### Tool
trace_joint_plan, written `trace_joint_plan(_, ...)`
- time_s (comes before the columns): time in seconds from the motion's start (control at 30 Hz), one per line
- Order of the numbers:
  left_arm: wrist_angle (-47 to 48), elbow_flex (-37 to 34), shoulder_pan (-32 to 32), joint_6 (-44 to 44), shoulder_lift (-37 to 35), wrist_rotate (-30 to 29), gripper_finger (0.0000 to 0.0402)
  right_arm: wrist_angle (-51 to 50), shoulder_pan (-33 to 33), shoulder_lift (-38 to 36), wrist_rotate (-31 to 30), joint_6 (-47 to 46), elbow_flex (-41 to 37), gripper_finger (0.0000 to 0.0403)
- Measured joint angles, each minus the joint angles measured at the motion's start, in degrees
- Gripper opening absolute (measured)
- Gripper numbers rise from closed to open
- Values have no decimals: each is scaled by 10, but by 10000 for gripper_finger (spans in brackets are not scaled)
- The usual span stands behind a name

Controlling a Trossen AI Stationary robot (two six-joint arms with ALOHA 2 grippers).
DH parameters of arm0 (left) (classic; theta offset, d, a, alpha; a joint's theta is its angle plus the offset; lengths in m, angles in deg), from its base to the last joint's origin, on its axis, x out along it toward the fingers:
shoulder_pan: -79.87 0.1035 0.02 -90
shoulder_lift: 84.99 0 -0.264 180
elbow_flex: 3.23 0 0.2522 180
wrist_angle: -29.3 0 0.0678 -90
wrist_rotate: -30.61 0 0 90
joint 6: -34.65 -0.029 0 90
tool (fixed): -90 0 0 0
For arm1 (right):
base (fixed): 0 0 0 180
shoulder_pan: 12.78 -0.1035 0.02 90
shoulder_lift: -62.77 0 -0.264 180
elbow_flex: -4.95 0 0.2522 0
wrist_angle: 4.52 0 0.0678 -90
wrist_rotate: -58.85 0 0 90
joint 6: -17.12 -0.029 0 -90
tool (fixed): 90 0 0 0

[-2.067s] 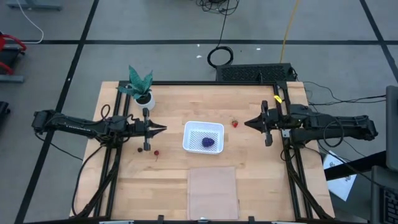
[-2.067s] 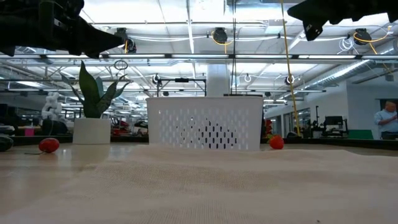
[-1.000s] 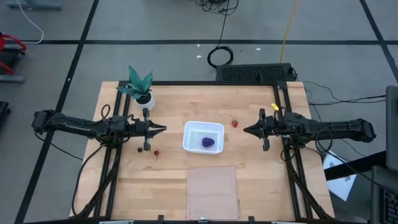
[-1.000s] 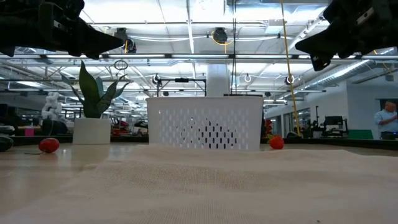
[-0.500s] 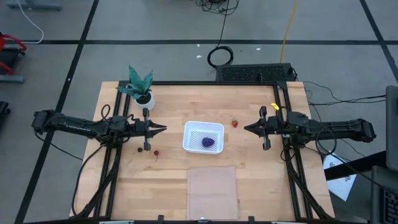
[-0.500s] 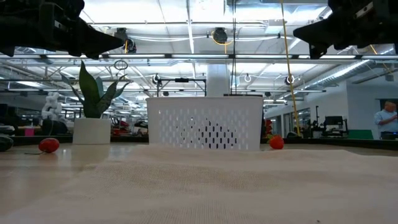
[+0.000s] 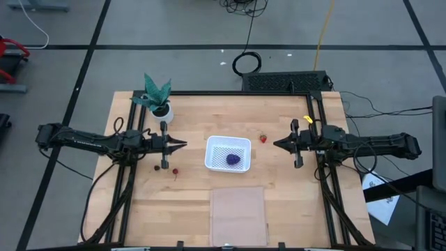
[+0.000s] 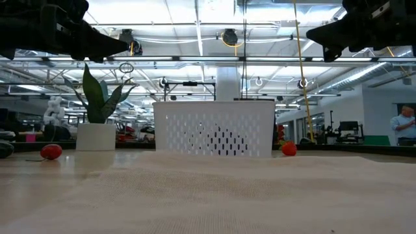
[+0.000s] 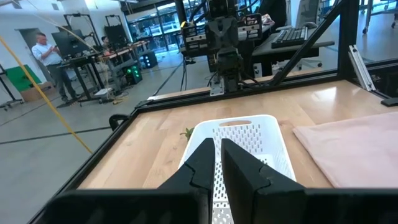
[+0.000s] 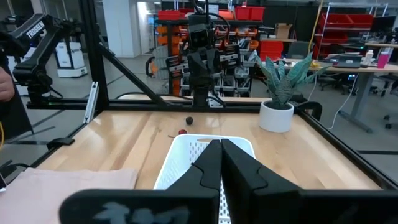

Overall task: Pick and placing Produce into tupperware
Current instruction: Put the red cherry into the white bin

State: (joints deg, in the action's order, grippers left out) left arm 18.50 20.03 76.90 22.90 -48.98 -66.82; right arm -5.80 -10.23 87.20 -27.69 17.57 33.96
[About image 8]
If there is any beige woven cloth mat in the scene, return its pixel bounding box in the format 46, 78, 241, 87
0, 150, 416, 234

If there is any white perforated plastic basket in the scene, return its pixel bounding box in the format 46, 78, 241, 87
152, 100, 276, 159

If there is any black monitor workstation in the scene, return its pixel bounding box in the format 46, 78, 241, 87
328, 110, 365, 144

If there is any black cable with coil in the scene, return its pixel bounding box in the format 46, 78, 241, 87
240, 0, 248, 100

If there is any white robot figure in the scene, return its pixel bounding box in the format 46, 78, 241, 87
43, 96, 66, 126

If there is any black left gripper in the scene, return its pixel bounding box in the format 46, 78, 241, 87
40, 0, 129, 64

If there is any white square column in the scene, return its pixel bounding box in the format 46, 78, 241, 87
216, 66, 242, 101

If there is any green snake plant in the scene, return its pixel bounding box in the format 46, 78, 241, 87
63, 63, 139, 124

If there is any red object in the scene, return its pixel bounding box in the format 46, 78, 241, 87
275, 125, 285, 146

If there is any person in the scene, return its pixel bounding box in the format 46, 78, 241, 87
389, 105, 416, 146

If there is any yellow cable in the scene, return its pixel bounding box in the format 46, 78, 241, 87
292, 0, 315, 142

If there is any black hanging wire loop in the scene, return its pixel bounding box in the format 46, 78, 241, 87
118, 62, 135, 74

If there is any black gantry frame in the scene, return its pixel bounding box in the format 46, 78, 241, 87
163, 81, 217, 101

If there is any red strawberry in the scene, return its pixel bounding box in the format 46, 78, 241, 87
279, 140, 298, 157

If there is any red equipment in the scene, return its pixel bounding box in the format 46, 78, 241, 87
115, 125, 136, 142

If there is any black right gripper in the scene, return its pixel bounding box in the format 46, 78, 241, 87
306, 0, 391, 62

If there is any black aluminium rig frame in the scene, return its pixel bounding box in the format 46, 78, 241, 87
11, 141, 416, 157

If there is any red cherry with stem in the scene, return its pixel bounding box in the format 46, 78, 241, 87
25, 144, 63, 163

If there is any dark brown round fruit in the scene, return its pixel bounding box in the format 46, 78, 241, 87
0, 140, 15, 159

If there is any white round plant pot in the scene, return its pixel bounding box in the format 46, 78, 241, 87
75, 122, 117, 152

